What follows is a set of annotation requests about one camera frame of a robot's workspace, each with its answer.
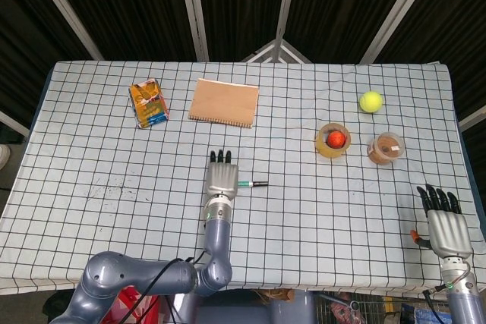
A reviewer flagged white screen frame post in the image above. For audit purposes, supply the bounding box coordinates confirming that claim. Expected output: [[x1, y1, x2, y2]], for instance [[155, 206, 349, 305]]
[[359, 0, 443, 64], [24, 0, 105, 61], [273, 0, 300, 42], [176, 0, 210, 62]]

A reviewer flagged white black checkered tablecloth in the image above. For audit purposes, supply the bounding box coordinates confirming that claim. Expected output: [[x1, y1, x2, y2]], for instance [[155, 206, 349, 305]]
[[0, 59, 486, 297]]

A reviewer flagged metal wire basket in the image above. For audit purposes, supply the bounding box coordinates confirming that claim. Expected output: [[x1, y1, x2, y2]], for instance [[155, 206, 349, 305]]
[[314, 292, 451, 324]]

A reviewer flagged white triangular screen foot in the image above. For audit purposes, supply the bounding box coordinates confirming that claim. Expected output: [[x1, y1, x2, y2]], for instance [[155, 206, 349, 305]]
[[241, 38, 313, 64]]

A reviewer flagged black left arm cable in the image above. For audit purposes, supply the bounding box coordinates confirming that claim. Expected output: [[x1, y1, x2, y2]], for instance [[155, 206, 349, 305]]
[[123, 250, 209, 324]]

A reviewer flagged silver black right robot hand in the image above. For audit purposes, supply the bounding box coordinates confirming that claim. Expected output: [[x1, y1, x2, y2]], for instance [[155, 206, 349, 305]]
[[409, 183, 474, 261]]

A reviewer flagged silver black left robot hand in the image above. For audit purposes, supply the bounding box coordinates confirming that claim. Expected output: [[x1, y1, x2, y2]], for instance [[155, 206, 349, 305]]
[[204, 148, 240, 201]]

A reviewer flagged red patterned bag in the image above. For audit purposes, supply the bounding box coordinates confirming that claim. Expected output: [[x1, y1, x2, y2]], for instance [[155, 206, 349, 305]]
[[109, 285, 161, 324]]

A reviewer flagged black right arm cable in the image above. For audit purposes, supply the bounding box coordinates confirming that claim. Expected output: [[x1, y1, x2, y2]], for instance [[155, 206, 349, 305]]
[[422, 267, 472, 295]]

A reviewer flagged yellowish clear tape roll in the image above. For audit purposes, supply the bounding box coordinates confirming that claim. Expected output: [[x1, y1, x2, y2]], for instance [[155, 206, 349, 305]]
[[314, 122, 352, 159]]

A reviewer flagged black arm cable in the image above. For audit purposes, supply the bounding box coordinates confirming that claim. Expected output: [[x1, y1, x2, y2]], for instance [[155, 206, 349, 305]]
[[123, 250, 209, 324], [422, 267, 472, 295]]

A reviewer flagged brown spiral notebook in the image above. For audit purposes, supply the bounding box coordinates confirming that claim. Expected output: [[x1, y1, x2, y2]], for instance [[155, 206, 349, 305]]
[[188, 77, 260, 130]]

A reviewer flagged yellow tennis ball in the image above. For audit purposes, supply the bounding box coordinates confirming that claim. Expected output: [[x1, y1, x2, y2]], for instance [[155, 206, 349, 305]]
[[359, 90, 385, 114]]

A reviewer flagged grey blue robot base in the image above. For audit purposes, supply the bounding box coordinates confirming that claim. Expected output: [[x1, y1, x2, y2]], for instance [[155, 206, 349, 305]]
[[172, 288, 317, 324]]

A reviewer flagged clear jar with brown contents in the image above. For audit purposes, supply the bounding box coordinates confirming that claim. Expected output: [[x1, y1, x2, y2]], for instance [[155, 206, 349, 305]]
[[366, 131, 406, 166]]

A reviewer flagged orange ball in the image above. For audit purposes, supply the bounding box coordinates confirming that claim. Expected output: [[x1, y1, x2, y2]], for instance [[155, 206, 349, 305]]
[[327, 131, 346, 149]]

